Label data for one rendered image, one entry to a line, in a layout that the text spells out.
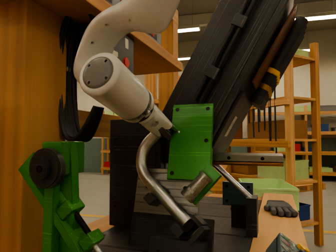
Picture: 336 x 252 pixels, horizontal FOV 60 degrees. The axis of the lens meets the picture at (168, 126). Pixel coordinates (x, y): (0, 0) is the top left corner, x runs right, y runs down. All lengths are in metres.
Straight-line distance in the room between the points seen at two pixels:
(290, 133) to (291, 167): 0.36
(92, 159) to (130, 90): 10.61
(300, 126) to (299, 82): 6.48
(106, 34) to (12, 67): 0.28
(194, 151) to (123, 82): 0.33
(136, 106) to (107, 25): 0.16
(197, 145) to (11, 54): 0.50
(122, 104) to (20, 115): 0.28
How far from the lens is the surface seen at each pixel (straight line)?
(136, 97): 0.56
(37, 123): 0.76
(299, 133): 3.66
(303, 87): 10.10
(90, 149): 11.16
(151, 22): 0.52
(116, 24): 0.56
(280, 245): 0.69
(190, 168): 0.76
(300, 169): 3.67
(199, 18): 8.44
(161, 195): 0.74
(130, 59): 0.95
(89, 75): 0.53
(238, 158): 0.87
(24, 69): 0.75
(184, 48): 10.44
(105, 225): 1.08
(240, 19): 0.82
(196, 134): 0.78
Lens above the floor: 1.17
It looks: 3 degrees up
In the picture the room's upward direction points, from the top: straight up
